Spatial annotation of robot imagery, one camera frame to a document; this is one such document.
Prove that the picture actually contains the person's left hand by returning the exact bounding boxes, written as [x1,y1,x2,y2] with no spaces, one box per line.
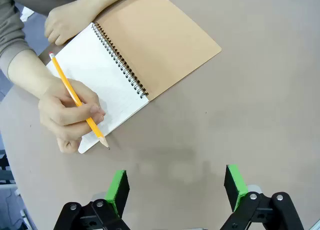
[44,1,101,46]

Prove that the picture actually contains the person's right forearm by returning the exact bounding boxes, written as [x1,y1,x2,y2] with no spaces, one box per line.
[6,49,60,100]

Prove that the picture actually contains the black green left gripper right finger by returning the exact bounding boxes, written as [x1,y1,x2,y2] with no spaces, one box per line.
[219,164,305,230]

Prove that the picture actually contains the yellow pencil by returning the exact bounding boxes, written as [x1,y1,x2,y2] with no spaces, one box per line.
[48,51,111,150]

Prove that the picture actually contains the person's beige sweater torso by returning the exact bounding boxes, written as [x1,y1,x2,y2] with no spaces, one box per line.
[0,0,91,78]

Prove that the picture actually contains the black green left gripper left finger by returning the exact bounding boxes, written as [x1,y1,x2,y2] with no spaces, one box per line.
[53,169,131,230]

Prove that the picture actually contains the person's right hand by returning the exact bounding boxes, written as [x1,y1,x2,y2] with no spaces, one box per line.
[37,76,107,154]

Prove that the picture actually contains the kraft cover spiral notebook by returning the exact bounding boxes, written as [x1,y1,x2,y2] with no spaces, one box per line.
[45,0,223,155]

